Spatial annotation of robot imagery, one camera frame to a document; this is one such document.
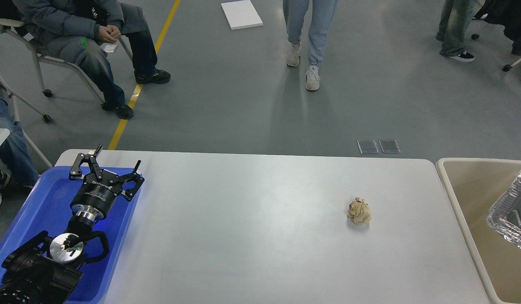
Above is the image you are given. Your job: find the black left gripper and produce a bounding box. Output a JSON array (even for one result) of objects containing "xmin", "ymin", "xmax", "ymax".
[{"xmin": 69, "ymin": 144, "xmax": 145, "ymax": 222}]

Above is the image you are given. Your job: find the brown paper ball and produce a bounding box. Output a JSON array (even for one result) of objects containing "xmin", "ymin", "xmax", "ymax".
[{"xmin": 347, "ymin": 198, "xmax": 372, "ymax": 225}]

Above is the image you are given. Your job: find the aluminium foil tray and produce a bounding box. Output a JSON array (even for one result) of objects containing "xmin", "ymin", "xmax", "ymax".
[{"xmin": 486, "ymin": 171, "xmax": 521, "ymax": 250}]

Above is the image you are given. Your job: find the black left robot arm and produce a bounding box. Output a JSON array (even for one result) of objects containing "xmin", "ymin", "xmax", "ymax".
[{"xmin": 0, "ymin": 146, "xmax": 144, "ymax": 304}]

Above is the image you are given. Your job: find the blue plastic tray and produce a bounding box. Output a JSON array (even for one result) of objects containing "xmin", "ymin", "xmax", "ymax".
[{"xmin": 0, "ymin": 166, "xmax": 138, "ymax": 304}]

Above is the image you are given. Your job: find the person in jeans at left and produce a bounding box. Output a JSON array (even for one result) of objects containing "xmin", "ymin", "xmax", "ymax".
[{"xmin": 0, "ymin": 94, "xmax": 39, "ymax": 205}]

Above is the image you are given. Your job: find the person in grey puffer jacket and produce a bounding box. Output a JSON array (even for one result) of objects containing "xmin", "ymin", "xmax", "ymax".
[{"xmin": 14, "ymin": 0, "xmax": 171, "ymax": 119}]

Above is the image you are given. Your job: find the white chair on castors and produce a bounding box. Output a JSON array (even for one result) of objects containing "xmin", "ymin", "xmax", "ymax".
[{"xmin": 0, "ymin": 15, "xmax": 134, "ymax": 124}]

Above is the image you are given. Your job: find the white flat box on floor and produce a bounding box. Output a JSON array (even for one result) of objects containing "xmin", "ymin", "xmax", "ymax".
[{"xmin": 221, "ymin": 0, "xmax": 263, "ymax": 30}]

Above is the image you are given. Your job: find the left floor plate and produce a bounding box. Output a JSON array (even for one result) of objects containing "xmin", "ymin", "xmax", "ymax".
[{"xmin": 357, "ymin": 140, "xmax": 379, "ymax": 155}]

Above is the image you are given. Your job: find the floor plate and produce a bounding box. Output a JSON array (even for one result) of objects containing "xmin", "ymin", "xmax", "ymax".
[
  {"xmin": 357, "ymin": 140, "xmax": 379, "ymax": 155},
  {"xmin": 379, "ymin": 139, "xmax": 401, "ymax": 154}
]

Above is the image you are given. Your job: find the person in light blue trousers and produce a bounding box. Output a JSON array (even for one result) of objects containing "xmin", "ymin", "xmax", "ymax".
[{"xmin": 282, "ymin": 0, "xmax": 338, "ymax": 92}]

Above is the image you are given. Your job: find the right floor plate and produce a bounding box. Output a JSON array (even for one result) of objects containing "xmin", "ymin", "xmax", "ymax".
[{"xmin": 379, "ymin": 139, "xmax": 401, "ymax": 154}]

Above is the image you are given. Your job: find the beige plastic bin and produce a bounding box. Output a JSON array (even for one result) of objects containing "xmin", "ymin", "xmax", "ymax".
[{"xmin": 436, "ymin": 158, "xmax": 521, "ymax": 304}]

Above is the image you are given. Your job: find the person in green-grey trousers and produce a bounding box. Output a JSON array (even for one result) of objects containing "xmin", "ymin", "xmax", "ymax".
[{"xmin": 436, "ymin": 0, "xmax": 485, "ymax": 62}]

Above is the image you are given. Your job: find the chair with dark coat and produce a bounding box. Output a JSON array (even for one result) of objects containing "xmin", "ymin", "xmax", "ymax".
[{"xmin": 473, "ymin": 0, "xmax": 521, "ymax": 72}]

